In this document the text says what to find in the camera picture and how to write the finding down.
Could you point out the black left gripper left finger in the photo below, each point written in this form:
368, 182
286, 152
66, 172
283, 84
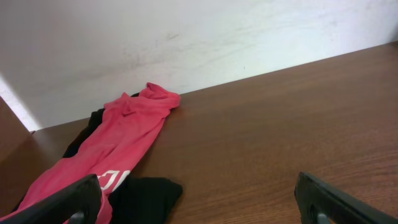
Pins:
80, 202

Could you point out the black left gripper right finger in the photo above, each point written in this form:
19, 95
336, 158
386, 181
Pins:
320, 202

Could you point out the red orange t-shirt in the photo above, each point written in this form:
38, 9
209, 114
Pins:
129, 127

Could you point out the black garment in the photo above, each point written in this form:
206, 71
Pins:
136, 200

